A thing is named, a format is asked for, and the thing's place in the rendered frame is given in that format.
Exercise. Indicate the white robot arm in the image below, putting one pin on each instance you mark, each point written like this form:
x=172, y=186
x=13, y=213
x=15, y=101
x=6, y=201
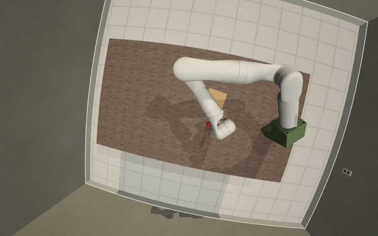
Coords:
x=194, y=71

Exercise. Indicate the tan flat mat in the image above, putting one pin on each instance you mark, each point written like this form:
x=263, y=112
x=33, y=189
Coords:
x=218, y=96

